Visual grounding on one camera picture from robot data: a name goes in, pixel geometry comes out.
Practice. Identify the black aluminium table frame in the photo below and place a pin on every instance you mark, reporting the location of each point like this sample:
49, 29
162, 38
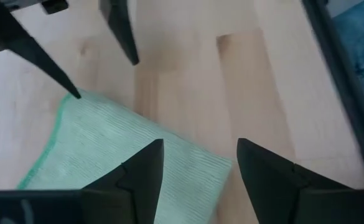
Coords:
340, 77

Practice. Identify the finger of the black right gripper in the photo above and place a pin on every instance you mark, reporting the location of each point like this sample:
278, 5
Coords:
13, 34
121, 28

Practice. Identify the dark blue cloth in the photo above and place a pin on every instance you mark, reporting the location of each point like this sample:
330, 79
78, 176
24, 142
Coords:
362, 37

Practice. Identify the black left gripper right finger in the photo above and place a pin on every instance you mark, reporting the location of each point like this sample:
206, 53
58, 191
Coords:
287, 199

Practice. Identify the pale green microfiber towel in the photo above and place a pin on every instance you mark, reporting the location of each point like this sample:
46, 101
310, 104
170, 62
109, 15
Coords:
107, 140

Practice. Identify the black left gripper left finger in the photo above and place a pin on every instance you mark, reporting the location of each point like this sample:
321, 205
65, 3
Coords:
122, 202

